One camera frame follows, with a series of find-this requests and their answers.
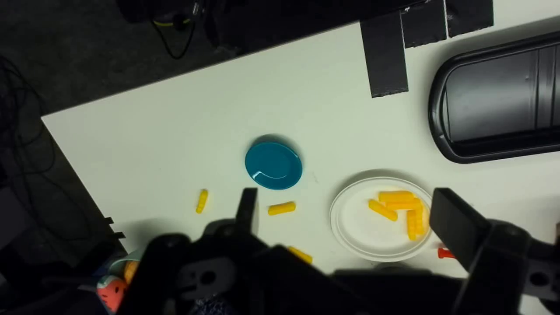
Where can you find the yellow plush fry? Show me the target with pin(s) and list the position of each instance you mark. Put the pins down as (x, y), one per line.
(382, 210)
(396, 196)
(283, 208)
(403, 203)
(416, 224)
(202, 200)
(304, 256)

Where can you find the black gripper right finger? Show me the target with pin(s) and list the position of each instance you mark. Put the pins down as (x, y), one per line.
(458, 224)

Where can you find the white paper plate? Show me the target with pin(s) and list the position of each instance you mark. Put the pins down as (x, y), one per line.
(370, 235)

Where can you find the teal blue plate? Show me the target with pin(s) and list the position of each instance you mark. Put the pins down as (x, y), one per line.
(274, 165)

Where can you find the black toy pot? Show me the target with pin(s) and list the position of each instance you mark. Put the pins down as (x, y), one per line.
(498, 102)

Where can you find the orange toy ketchup bottle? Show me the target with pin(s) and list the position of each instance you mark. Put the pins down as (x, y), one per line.
(445, 254)

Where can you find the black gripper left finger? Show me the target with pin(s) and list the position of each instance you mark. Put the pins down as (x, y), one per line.
(248, 207)

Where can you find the black foam pad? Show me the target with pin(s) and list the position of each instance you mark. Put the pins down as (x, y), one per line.
(384, 49)
(424, 23)

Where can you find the colourful toy pile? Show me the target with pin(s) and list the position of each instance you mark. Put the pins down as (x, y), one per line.
(115, 282)

